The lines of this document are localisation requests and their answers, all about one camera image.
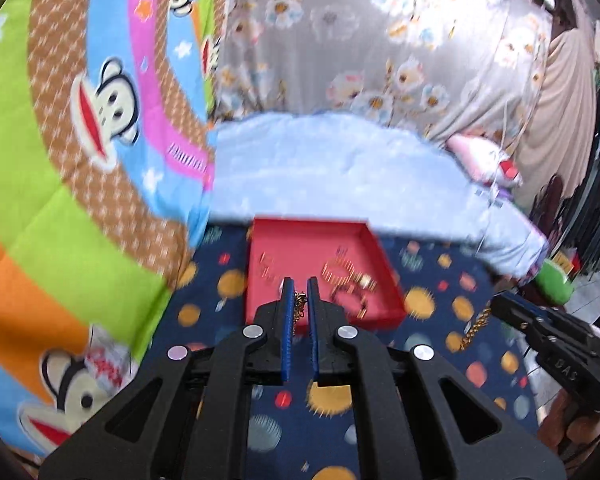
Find pink cartoon pillow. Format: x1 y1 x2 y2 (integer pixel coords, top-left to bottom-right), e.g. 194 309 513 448
445 133 522 188

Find beige curtain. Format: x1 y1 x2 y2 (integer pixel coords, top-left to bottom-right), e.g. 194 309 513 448
514 0 600 212

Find navy planet pattern bedsheet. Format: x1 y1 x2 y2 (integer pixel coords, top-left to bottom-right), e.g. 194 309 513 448
145 219 564 479

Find light blue pillow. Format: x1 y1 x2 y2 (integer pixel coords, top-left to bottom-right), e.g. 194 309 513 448
210 113 548 280

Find green plush toy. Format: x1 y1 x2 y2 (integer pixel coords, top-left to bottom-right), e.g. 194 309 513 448
533 259 574 306

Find gold clover necklace chain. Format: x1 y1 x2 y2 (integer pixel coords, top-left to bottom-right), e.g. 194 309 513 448
291 289 310 338

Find colourful monkey cartoon quilt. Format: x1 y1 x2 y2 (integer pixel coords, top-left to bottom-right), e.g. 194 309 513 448
0 0 220 457

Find red jewelry tray box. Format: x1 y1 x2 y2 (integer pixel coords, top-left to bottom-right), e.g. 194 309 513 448
245 217 406 330

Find grey floral blanket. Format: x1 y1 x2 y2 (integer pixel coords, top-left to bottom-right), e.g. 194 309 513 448
213 0 553 146

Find thin gold chain with rings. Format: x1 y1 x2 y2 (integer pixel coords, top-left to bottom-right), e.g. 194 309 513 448
458 303 493 352

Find gold chain bracelet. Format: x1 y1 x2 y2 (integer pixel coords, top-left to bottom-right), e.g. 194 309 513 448
320 257 357 288

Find gold wristwatch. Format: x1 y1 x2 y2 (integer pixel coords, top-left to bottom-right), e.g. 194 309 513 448
349 272 377 292

